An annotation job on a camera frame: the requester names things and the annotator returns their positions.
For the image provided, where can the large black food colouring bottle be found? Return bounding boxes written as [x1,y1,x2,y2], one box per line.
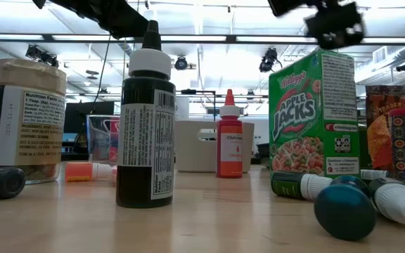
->
[115,20,177,209]

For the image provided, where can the green Apple Jacks cereal box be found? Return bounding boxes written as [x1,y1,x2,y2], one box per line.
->
[268,48,361,180]

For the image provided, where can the green label spice jar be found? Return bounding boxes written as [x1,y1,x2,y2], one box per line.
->
[359,128,373,170]

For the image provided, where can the ceiling air vent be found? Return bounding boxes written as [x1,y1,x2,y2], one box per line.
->
[373,46,388,64]

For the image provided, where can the light grey plastic bin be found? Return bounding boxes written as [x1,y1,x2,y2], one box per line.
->
[174,120,255,174]

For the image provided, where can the small white cap dropper bottle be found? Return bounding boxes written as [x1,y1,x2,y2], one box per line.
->
[368,177,405,226]

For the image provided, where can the clear plastic bin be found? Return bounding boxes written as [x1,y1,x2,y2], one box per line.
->
[86,115,121,165]

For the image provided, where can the long ceiling light bar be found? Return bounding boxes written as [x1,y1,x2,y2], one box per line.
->
[0,32,405,46]

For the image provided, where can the silver ventilation duct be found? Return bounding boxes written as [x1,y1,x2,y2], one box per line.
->
[355,45,405,86]

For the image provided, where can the red Froot Loops cereal box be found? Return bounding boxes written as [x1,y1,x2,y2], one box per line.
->
[108,117,120,163]

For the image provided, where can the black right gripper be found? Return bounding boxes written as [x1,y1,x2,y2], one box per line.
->
[304,2,365,50]

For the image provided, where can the tan lid seasoning jar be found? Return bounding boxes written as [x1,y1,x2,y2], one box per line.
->
[0,58,68,186]

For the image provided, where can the red patterned box right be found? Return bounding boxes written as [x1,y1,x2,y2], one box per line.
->
[366,85,405,171]

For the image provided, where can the black ceiling camera with cable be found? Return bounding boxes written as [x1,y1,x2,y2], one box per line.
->
[258,48,283,74]

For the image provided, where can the small green dropper bottle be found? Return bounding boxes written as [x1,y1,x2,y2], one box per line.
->
[359,169,390,181]
[271,171,333,202]

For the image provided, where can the red patterned tin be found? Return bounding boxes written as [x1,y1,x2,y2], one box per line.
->
[387,107,405,187]

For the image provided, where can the round black ceiling device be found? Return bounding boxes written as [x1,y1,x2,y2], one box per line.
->
[174,56,188,71]

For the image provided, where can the large orange food colouring bottle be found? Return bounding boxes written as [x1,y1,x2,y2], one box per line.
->
[216,89,244,179]

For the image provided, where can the black hanging cable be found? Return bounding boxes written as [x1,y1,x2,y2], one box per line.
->
[71,34,113,154]

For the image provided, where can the small teal dropper bottle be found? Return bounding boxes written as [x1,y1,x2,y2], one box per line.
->
[314,174,378,242]

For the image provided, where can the black monitor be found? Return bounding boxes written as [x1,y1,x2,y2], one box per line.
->
[64,101,115,134]

